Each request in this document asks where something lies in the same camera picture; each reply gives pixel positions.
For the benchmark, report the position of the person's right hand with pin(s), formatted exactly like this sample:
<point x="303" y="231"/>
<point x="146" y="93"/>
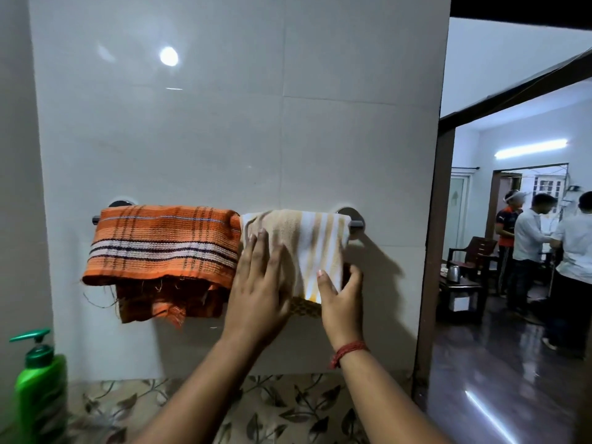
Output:
<point x="342" y="314"/>

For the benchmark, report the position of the person's left hand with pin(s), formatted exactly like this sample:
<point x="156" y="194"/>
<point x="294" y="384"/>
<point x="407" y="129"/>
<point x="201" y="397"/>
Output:
<point x="259" y="300"/>

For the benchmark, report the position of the yellow striped towel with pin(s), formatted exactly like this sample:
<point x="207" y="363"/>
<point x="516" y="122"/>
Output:
<point x="314" y="245"/>

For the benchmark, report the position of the orange plaid towel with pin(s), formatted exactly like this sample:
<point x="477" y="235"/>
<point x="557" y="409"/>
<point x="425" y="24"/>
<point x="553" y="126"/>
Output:
<point x="162" y="245"/>

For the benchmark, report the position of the green pump bottle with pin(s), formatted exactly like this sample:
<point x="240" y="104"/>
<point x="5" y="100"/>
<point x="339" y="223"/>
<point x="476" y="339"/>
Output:
<point x="39" y="393"/>

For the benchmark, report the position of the person's right forearm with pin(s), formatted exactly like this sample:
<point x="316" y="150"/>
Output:
<point x="384" y="402"/>

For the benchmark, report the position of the person's left forearm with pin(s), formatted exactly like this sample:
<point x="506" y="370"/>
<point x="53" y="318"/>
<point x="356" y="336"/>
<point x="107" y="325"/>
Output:
<point x="203" y="397"/>

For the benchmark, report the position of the black towel bar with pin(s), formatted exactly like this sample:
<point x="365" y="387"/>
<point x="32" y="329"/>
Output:
<point x="355" y="221"/>

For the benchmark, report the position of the small white box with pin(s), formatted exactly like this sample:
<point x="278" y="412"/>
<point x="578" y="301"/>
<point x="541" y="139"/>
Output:
<point x="459" y="302"/>

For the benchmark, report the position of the steel kettle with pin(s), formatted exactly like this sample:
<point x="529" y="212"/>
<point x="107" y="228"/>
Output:
<point x="453" y="275"/>

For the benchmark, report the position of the dark low table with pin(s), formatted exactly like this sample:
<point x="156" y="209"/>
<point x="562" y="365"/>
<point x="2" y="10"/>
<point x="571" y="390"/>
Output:
<point x="462" y="287"/>

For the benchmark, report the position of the white interior door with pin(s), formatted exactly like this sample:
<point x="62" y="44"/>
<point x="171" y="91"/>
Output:
<point x="455" y="217"/>

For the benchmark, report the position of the dark wooden armchair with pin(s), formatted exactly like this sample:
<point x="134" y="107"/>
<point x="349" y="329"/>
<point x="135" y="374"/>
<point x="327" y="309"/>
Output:
<point x="478" y="251"/>

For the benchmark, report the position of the white grilled window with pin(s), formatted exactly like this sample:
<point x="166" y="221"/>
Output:
<point x="549" y="187"/>

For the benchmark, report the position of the white tube light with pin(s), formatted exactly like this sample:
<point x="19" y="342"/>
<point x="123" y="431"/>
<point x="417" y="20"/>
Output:
<point x="531" y="149"/>

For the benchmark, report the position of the black door frame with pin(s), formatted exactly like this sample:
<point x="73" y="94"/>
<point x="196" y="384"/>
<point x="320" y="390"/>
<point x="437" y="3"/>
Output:
<point x="437" y="226"/>

